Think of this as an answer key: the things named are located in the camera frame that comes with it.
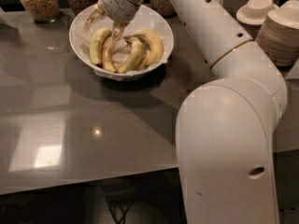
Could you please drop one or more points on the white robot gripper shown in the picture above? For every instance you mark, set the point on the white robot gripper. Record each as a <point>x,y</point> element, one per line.
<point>114,4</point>

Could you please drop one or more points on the green-yellow banana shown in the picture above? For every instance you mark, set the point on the green-yellow banana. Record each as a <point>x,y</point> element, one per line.
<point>98,40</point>

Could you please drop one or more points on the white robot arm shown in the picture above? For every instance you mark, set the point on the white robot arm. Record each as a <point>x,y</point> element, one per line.
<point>224,129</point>

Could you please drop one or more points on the large white bowl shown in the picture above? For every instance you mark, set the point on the large white bowl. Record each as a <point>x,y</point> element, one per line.
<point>146,19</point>

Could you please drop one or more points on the small hidden yellow banana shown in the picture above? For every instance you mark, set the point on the small hidden yellow banana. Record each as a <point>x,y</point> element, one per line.
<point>144,61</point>

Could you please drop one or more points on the right large yellow banana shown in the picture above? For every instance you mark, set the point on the right large yellow banana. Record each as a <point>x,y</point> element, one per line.
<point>156,48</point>

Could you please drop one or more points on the left glass cereal jar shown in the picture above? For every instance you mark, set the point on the left glass cereal jar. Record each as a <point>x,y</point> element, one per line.
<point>42,10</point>

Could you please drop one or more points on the white paper at left edge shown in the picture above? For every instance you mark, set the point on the white paper at left edge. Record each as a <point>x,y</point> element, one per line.
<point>5,20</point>

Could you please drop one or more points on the left stack paper bowls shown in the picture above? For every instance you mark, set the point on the left stack paper bowls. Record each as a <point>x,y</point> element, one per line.
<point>253,14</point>

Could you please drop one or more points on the stack paper bowls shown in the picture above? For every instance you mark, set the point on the stack paper bowls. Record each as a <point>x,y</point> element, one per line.
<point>253,14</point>
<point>279,34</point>

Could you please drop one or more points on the right stack paper bowls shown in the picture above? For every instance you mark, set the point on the right stack paper bowls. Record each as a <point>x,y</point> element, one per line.
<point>279,34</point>

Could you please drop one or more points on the dark stool under table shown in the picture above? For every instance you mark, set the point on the dark stool under table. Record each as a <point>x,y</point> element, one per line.
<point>124,201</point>

